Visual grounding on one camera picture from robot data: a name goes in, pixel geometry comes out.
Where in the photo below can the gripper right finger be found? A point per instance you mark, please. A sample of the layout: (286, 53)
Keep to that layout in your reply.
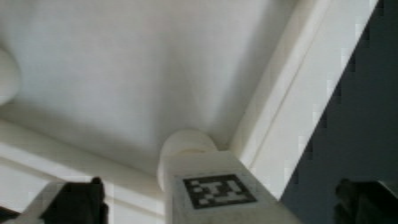
(366, 203)

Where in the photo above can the white leg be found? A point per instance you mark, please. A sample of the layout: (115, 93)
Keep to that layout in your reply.
(213, 192)

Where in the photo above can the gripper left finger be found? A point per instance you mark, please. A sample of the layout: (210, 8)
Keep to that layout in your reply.
(67, 204)

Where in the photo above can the white square tabletop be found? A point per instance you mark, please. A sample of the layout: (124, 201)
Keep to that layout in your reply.
(126, 68)

